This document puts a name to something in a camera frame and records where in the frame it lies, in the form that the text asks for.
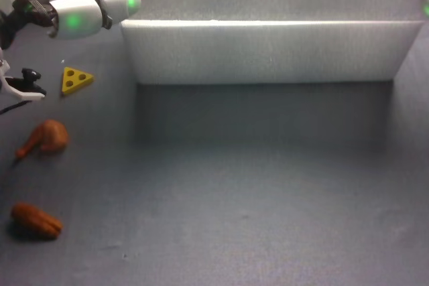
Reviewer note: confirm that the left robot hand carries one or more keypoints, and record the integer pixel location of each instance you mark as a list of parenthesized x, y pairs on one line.
[(77, 14)]

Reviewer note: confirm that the white styrofoam tray with wells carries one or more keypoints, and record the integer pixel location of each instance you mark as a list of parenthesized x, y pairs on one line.
[(268, 55)]

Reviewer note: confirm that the toy cheese wedge with holes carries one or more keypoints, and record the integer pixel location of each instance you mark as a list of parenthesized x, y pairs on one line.
[(85, 80)]

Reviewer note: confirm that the toy chicken drumstick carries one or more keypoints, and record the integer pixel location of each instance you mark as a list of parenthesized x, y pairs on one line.
[(50, 137)]

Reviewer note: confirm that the toy bread pastry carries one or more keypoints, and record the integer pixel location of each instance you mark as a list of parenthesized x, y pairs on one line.
[(33, 220)]

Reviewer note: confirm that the grey table cloth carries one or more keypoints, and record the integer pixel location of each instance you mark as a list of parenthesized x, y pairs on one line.
[(234, 215)]

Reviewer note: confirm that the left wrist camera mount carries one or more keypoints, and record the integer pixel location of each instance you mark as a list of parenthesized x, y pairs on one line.
[(23, 82)]

